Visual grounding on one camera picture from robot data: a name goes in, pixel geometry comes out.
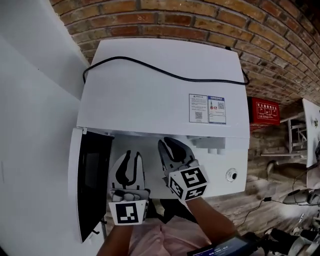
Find grey floor device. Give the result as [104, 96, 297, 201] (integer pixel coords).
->
[282, 188, 320, 206]

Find person's pink shirt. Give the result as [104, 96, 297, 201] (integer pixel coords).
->
[129, 216, 213, 256]

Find person's right forearm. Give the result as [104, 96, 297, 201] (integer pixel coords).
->
[186, 197, 237, 248]

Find red fire extinguisher cabinet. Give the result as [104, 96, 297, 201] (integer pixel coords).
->
[247, 96, 281, 131]

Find grey round cable grommet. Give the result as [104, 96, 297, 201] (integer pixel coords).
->
[225, 167, 238, 183]

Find wrist-worn screen device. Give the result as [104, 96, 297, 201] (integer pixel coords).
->
[187, 236, 253, 256]

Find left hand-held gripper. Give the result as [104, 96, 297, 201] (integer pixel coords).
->
[107, 149, 151, 226]

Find white warning sticker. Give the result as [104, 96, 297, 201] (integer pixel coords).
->
[188, 93, 209, 124]

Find white microwave oven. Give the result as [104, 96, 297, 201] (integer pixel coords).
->
[76, 38, 251, 156]

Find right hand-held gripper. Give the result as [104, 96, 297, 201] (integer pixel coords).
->
[157, 136, 209, 202]

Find metal equipment pile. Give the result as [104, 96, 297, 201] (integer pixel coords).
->
[242, 212, 320, 256]

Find white folding table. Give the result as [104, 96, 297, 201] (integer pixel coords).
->
[259, 98, 320, 169]

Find person's left forearm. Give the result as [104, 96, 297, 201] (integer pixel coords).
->
[96, 223, 133, 256]

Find person's black trousers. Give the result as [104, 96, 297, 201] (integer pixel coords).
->
[147, 198, 198, 225]

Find black power cable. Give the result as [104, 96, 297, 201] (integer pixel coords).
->
[82, 46, 250, 87]

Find black floor cable with adapter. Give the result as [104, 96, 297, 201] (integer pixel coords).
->
[239, 169, 320, 230]

